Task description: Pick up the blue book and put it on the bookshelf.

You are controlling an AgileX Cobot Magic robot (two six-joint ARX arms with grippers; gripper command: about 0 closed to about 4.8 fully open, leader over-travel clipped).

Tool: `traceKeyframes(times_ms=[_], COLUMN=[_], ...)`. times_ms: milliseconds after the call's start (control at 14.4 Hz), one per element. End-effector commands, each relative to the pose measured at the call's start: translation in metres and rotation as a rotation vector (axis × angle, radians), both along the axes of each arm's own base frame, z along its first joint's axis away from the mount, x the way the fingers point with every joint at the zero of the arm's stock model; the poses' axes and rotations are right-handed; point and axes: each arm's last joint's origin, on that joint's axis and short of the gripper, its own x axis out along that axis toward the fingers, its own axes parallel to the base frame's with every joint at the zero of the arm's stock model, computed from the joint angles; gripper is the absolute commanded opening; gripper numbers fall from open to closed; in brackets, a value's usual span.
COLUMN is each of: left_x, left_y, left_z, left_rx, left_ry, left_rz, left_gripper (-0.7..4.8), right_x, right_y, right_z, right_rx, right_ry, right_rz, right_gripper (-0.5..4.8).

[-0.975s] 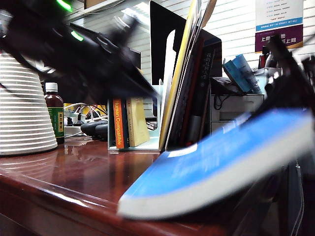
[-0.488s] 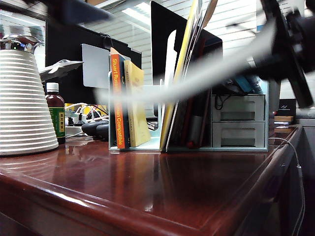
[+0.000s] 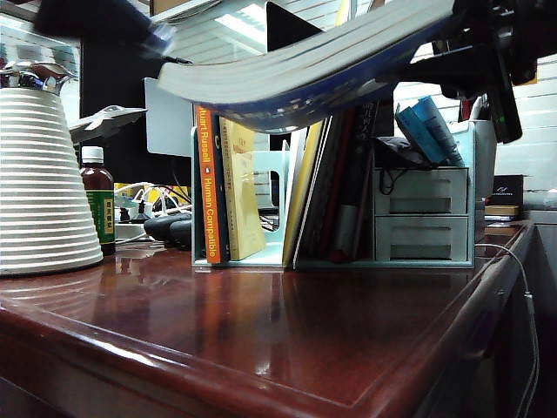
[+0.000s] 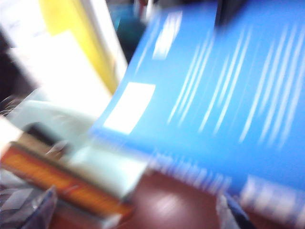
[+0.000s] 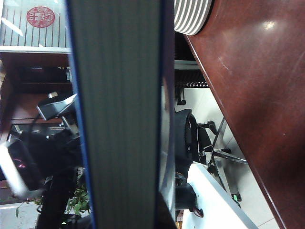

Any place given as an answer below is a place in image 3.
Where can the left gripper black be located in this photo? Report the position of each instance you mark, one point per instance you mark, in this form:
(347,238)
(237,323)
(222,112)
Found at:
(91,19)

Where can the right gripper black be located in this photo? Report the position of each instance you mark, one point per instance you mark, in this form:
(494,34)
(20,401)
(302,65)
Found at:
(518,48)

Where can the blue paperback book white dots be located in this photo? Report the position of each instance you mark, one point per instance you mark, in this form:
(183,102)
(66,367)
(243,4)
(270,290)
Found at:
(304,74)

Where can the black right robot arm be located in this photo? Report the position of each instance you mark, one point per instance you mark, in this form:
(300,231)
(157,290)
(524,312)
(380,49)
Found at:
(541,17)

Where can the black book Chinese title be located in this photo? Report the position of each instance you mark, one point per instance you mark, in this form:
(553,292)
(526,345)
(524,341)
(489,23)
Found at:
(363,152)

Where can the orange Human Compatible book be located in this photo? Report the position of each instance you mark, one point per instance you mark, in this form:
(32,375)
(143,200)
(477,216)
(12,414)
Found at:
(209,196)

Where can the yellow paperback book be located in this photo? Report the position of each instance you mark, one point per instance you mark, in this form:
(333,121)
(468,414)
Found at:
(243,196)

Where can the dark red tall book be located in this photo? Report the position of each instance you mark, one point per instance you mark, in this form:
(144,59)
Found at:
(341,174)

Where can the brown cardboard box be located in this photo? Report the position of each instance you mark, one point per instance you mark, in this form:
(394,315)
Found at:
(174,6)

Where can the black computer monitor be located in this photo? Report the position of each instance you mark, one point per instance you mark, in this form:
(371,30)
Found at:
(113,78)

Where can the white pen bundle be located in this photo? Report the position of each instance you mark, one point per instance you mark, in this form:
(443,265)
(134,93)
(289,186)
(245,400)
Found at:
(481,109)

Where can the light grey rectangular panel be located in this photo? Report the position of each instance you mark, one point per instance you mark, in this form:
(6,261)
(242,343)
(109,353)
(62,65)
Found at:
(167,117)

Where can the light blue printed booklet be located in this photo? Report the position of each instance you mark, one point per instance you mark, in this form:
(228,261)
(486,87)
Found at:
(437,126)

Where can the grey model aircraft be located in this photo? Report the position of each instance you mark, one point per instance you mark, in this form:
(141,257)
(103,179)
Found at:
(109,117)

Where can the blue thin booklet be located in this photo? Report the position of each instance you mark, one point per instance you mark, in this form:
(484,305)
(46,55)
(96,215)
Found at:
(418,135)

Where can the white pen holder cup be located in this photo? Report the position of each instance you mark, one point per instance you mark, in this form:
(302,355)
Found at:
(485,152)

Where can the pale green organizer drawer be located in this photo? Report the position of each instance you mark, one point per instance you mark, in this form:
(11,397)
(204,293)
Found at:
(418,183)
(418,226)

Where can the yellow box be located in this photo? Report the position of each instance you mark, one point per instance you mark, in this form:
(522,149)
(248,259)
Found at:
(180,191)

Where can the black box with white logo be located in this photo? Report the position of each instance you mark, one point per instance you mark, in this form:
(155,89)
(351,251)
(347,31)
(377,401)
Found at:
(507,191)

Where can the brown bottle green label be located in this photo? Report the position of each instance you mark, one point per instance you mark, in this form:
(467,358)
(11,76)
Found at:
(98,183)

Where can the tan flat box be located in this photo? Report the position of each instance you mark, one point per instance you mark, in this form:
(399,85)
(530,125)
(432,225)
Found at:
(500,211)

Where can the white curved divider panel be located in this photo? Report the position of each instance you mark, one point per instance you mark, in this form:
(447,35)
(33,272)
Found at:
(298,148)

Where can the white ribbed cone lamp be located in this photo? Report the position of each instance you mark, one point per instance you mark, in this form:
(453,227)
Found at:
(43,174)

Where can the black rounded device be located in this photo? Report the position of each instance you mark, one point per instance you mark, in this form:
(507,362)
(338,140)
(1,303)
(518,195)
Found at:
(167,226)

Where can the white power strip with plugs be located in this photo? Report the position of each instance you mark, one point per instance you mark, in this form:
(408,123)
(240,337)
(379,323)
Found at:
(130,228)

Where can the large yellow folder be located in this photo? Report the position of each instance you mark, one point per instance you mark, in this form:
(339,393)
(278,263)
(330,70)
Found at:
(300,196)

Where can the pale green desk organizer shelf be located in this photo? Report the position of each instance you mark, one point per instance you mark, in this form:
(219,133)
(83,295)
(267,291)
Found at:
(274,250)

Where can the black right wrist camera bar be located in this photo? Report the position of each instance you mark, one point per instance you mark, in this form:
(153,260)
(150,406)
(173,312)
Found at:
(507,113)

